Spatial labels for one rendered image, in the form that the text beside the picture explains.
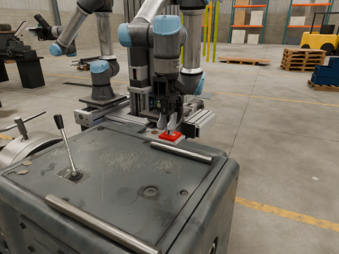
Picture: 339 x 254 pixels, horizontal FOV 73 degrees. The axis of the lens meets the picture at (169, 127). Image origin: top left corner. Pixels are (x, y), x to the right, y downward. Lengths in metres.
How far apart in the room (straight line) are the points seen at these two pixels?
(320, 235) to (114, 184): 2.08
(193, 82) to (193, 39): 0.20
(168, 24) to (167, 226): 0.48
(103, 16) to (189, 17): 0.68
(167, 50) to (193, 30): 0.47
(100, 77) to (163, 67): 0.89
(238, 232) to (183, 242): 1.76
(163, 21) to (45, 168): 0.50
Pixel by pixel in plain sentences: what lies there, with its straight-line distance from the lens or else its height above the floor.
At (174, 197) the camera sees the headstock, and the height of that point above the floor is 1.25.
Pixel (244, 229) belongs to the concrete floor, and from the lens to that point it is 2.24.
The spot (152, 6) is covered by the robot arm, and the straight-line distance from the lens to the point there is 0.93.
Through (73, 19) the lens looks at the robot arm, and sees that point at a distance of 1.56.
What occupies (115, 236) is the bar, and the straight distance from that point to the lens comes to 0.45.
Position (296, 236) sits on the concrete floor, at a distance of 2.35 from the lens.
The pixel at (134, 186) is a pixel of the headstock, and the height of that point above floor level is 1.26.
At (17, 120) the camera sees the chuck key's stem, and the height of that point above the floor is 1.32.
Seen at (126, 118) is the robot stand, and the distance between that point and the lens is 1.46.
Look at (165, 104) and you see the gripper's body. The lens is 0.67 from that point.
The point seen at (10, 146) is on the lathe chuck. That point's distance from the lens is 0.97.
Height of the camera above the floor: 1.61
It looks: 25 degrees down
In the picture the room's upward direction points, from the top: straight up
